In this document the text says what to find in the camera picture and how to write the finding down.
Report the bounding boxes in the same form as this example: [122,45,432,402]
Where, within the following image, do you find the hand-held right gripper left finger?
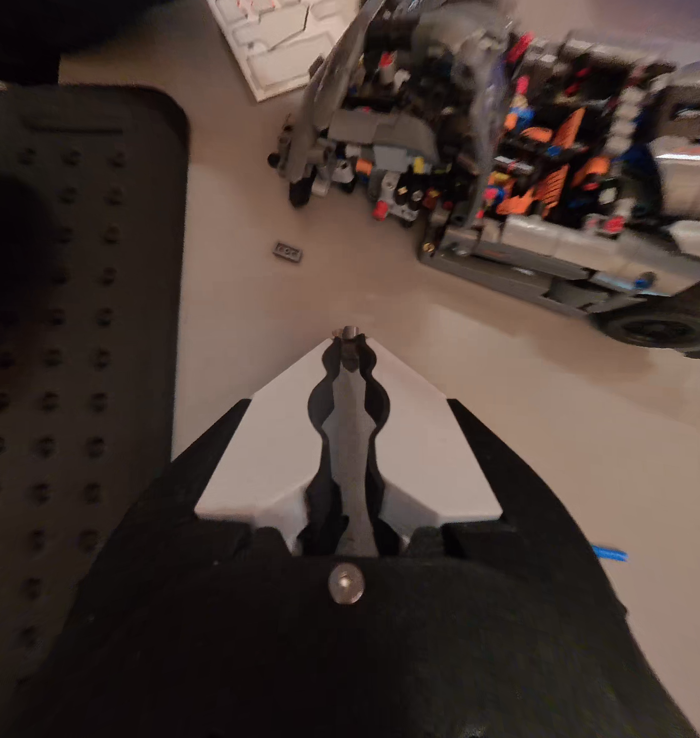
[194,337,351,557]

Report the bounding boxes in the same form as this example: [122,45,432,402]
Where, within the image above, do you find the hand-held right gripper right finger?
[356,336,503,557]

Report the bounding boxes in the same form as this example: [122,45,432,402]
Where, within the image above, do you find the grey lego car model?
[266,0,700,358]

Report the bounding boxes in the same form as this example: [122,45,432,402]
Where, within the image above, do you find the scattered loose lego pieces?
[272,241,700,734]

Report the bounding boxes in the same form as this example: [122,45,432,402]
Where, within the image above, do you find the lego sticker sheet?
[206,0,362,103]

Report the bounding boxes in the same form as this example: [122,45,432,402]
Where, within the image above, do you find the black perforated mat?
[0,83,189,693]

